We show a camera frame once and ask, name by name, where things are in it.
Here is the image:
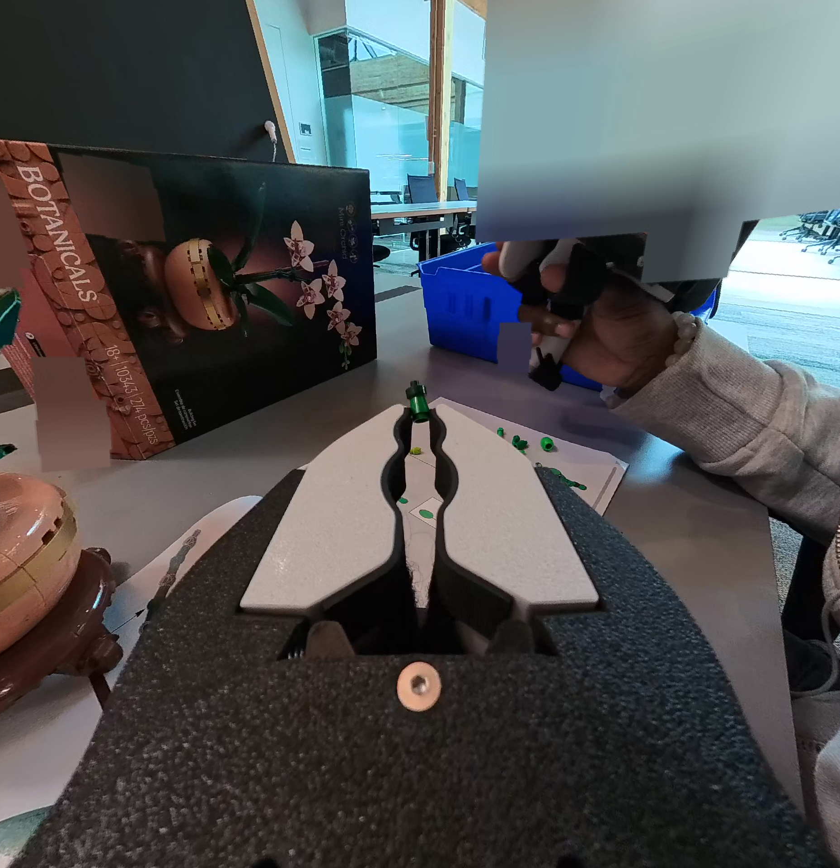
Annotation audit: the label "person's grey hoodie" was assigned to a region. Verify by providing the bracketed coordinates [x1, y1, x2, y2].
[789, 494, 840, 868]

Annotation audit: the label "wooden pillar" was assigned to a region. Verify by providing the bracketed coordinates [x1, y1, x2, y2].
[429, 0, 456, 203]

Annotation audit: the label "person's right forearm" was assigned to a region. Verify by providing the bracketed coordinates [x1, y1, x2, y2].
[604, 324, 840, 543]

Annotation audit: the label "white bead bracelet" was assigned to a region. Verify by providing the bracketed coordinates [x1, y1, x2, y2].
[666, 311, 704, 366]

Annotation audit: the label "white office table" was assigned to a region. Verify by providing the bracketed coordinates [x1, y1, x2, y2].
[371, 200, 478, 255]

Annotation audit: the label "white instruction booklet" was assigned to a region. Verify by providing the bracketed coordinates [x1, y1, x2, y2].
[0, 396, 629, 868]

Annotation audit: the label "toy brick orchid pot model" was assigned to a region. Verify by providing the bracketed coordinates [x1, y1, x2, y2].
[0, 288, 124, 718]

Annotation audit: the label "person's dark pants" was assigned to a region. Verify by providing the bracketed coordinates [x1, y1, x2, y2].
[781, 534, 840, 697]

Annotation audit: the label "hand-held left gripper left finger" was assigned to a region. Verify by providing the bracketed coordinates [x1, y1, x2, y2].
[240, 405, 421, 635]

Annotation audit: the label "grey desk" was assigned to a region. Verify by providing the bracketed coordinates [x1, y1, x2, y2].
[0, 281, 807, 815]

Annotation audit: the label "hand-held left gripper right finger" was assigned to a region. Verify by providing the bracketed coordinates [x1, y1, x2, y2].
[427, 405, 601, 652]

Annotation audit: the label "row of office chairs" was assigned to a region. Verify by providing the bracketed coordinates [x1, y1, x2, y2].
[779, 205, 840, 275]

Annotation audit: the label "blue plastic bin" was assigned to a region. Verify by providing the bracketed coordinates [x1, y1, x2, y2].
[418, 243, 720, 393]

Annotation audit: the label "toy orchid set box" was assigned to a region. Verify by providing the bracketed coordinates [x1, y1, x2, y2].
[0, 139, 379, 462]

